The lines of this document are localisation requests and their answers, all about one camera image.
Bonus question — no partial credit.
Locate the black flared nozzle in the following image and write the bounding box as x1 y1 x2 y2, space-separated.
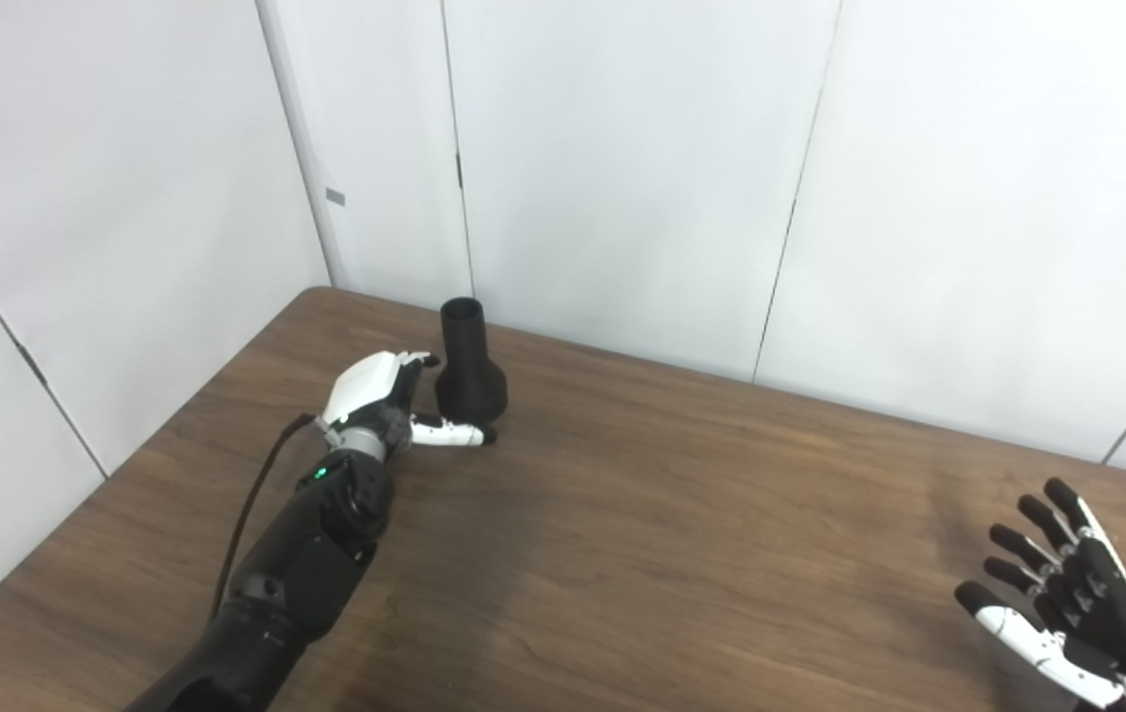
435 296 509 428

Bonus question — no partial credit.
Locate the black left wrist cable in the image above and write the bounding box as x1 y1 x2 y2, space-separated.
210 413 318 624

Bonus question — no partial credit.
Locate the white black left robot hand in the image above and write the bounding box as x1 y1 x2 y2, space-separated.
321 350 499 466

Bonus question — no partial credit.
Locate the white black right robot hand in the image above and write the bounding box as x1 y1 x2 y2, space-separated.
954 478 1126 712

